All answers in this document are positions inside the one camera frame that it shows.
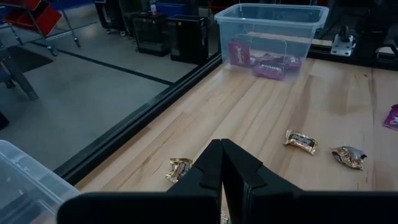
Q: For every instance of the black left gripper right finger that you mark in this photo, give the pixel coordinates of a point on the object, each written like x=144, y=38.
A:
x=264, y=202

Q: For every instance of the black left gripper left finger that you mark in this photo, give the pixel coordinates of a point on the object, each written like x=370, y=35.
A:
x=186, y=205

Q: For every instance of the gold wrapped mini candy bar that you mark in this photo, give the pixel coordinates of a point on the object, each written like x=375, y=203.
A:
x=348, y=157
x=178, y=168
x=301, y=142

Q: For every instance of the small clear plastic bin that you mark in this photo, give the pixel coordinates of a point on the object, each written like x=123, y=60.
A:
x=25, y=186
x=298, y=40

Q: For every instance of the black computer tower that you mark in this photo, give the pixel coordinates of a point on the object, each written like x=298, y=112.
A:
x=150, y=34
x=189, y=40

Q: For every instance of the blue storage bin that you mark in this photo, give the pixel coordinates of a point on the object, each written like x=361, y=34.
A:
x=177, y=8

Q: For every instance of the small white bottle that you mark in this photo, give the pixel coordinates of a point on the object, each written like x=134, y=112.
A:
x=153, y=9

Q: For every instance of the black furniture leg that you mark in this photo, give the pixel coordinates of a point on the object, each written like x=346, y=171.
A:
x=18, y=77

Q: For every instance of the red bin shelving rack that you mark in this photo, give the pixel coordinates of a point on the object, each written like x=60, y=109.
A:
x=46, y=17

